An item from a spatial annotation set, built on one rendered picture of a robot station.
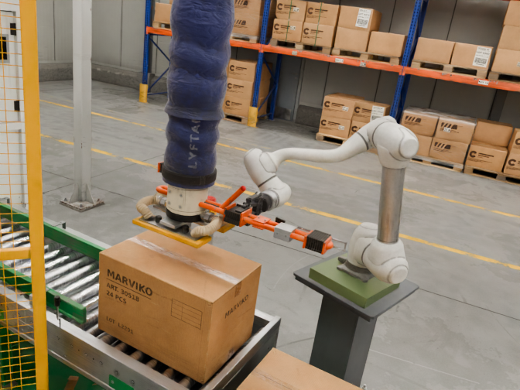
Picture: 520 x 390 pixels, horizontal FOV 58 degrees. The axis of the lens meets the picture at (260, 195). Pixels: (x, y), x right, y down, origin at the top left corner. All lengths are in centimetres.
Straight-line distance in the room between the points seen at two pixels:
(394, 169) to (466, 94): 795
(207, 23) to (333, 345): 180
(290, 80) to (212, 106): 883
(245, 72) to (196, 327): 804
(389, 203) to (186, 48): 110
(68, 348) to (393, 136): 170
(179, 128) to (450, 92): 853
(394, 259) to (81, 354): 147
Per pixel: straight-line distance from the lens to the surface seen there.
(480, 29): 1000
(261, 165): 210
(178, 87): 179
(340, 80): 1033
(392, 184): 215
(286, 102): 1067
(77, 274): 281
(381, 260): 227
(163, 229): 196
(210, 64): 176
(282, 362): 226
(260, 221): 181
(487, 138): 929
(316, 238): 172
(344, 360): 271
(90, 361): 228
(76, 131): 490
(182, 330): 200
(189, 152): 184
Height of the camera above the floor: 196
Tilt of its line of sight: 20 degrees down
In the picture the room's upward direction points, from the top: 8 degrees clockwise
